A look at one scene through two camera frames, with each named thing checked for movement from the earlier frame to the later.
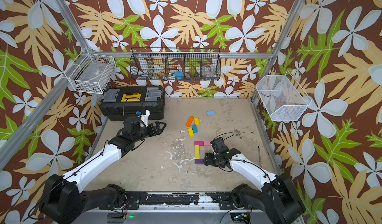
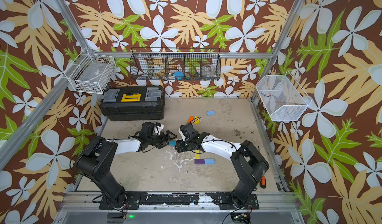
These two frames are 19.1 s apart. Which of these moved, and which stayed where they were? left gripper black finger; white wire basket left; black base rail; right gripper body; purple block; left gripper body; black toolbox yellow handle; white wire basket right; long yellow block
Moved: right gripper body; left gripper body; left gripper black finger
Stayed: white wire basket left; black toolbox yellow handle; purple block; white wire basket right; black base rail; long yellow block
